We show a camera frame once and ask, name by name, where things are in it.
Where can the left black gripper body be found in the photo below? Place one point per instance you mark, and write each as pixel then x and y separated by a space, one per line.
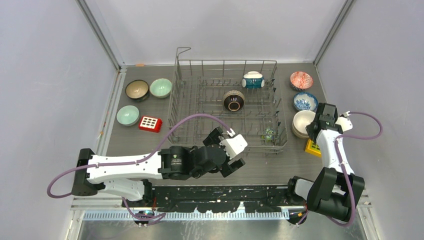
pixel 196 174

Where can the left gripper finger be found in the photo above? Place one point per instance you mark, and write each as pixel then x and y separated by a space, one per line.
pixel 227 169
pixel 214 137

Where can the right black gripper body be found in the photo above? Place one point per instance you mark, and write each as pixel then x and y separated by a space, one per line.
pixel 308 128

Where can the plain beige bowl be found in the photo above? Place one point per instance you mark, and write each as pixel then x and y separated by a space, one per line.
pixel 302 119

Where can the blue floral white bowl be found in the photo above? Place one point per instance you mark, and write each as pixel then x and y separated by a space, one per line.
pixel 305 101

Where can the red blue zigzag bowl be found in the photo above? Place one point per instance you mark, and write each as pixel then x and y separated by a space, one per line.
pixel 301 81

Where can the grey wire dish rack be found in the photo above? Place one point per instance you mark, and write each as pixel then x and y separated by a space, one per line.
pixel 198 88

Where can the celadon green bowl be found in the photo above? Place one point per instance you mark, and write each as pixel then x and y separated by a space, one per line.
pixel 161 88
pixel 128 115

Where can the dark teal bowl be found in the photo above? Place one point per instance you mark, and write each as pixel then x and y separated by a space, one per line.
pixel 138 90

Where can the beige deer bowl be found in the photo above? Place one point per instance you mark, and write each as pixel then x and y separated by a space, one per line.
pixel 299 134

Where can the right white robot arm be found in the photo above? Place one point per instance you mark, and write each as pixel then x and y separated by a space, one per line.
pixel 336 190

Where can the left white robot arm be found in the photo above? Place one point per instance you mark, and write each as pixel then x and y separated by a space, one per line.
pixel 127 176

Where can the yellow window toy block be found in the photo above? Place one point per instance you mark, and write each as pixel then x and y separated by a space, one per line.
pixel 312 148

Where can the brown striped bowl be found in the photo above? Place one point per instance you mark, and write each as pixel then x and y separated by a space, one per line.
pixel 233 100

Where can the green owl puzzle piece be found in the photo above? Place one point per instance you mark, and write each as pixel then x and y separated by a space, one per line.
pixel 268 135

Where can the red window toy block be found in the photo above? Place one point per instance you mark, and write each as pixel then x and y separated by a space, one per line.
pixel 150 124

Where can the teal white bowl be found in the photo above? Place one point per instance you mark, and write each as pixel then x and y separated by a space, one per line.
pixel 253 80

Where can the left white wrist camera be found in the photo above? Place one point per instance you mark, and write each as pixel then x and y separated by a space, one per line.
pixel 234 145

